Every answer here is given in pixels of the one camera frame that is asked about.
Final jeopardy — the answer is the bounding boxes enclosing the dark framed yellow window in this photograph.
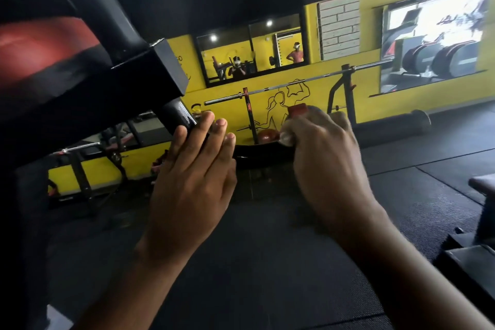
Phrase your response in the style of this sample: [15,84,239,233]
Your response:
[193,12,310,89]

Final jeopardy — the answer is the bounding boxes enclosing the white wall notice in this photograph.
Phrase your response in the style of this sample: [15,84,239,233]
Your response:
[317,0,361,62]

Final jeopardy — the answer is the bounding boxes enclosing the black flat bench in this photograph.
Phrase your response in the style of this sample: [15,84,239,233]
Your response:
[435,173,495,303]

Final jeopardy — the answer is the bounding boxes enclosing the maroon bench pad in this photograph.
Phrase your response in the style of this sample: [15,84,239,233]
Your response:
[287,103,310,119]

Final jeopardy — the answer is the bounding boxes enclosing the black curved handle chrome end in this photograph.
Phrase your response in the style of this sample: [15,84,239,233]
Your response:
[32,0,432,170]

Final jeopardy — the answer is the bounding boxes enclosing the person's right forearm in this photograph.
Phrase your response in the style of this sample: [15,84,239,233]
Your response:
[340,206,495,330]

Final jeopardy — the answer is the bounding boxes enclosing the frameless wall mirror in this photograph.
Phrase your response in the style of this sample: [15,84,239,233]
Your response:
[369,0,495,97]

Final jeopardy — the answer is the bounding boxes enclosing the red machine pad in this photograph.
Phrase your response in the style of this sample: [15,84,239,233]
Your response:
[0,16,113,122]

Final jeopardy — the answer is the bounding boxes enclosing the black orange bench press rack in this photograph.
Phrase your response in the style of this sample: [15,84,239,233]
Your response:
[236,64,358,145]

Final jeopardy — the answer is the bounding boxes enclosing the maroon exercise ball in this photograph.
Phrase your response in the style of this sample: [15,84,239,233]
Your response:
[257,128,281,145]

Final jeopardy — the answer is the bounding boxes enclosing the chrome barbell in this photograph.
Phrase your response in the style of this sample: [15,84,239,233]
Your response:
[204,59,391,106]

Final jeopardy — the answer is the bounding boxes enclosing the person's left hand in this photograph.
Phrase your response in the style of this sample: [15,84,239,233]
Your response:
[139,111,239,265]

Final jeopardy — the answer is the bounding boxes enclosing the person's right hand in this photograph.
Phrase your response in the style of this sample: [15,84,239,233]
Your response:
[279,108,384,243]

